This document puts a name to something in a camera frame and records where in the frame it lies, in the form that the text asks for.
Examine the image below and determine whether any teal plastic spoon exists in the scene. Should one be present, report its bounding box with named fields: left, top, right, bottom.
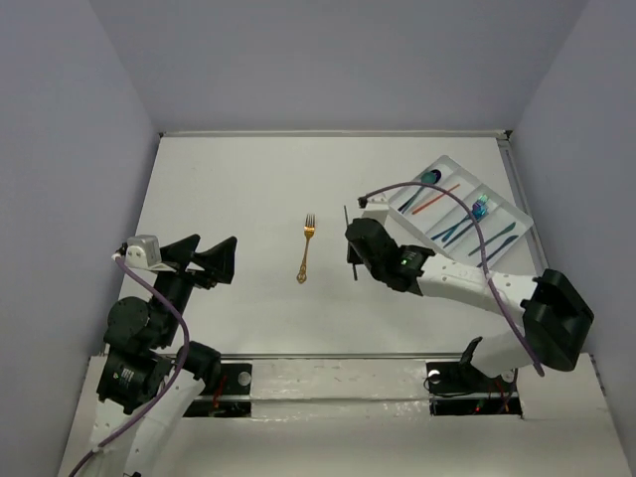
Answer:
left=397, top=169, right=437, bottom=215

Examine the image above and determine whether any iridescent blue fork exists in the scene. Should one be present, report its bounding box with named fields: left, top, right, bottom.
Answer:
left=441, top=204, right=488, bottom=242

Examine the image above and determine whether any dark blue knife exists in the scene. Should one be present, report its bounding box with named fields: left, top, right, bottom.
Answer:
left=479, top=235, right=518, bottom=266

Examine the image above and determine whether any teal plastic knife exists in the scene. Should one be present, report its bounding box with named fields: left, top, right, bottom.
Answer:
left=468, top=222, right=517, bottom=256

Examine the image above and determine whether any iridescent green fork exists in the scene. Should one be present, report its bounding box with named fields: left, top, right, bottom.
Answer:
left=472, top=195, right=489, bottom=211

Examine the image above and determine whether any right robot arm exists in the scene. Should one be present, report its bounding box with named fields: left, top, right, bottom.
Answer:
left=345, top=218, right=594, bottom=390

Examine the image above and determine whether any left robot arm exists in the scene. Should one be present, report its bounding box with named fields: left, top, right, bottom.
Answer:
left=72, top=235, right=238, bottom=476

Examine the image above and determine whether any gold ornate fork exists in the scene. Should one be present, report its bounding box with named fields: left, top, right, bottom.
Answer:
left=296, top=214, right=316, bottom=284

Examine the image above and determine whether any white divided cutlery tray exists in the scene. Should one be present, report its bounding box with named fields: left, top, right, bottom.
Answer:
left=389, top=156, right=533, bottom=267

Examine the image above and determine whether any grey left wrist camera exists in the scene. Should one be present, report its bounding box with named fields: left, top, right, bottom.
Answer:
left=112, top=235, right=162, bottom=270

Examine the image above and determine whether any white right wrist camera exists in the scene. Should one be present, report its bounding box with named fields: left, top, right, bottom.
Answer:
left=358, top=194, right=390, bottom=224

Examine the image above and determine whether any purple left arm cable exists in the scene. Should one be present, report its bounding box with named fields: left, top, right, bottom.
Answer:
left=67, top=252, right=193, bottom=477

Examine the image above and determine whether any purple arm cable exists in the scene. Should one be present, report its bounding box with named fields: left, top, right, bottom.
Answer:
left=357, top=181, right=546, bottom=413
left=67, top=252, right=193, bottom=477

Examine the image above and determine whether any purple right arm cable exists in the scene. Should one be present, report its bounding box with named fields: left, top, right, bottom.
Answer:
left=357, top=181, right=546, bottom=413

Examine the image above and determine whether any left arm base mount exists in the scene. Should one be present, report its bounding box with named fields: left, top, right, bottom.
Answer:
left=184, top=362, right=252, bottom=418

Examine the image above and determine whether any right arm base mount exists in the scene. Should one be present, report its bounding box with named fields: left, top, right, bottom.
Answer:
left=423, top=361, right=523, bottom=416

